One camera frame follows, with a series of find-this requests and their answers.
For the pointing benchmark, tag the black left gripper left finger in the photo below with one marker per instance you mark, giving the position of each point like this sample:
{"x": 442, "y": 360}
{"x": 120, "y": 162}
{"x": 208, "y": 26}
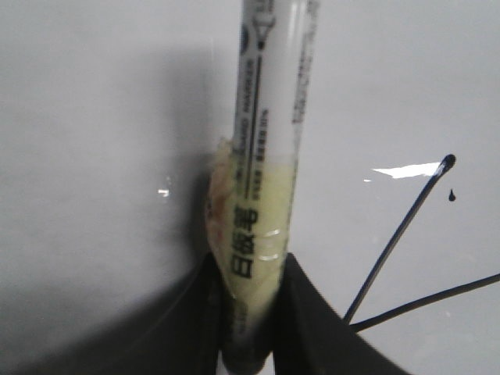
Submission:
{"x": 178, "y": 333}

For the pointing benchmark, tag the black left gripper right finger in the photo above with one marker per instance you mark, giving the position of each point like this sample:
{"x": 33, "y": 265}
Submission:
{"x": 310, "y": 338}

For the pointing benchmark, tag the white whiteboard marker with tape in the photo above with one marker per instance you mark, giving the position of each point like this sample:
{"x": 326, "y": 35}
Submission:
{"x": 252, "y": 186}

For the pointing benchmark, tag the white whiteboard with grey frame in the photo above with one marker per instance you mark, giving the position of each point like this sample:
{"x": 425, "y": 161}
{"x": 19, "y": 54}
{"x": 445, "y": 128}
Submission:
{"x": 111, "y": 112}

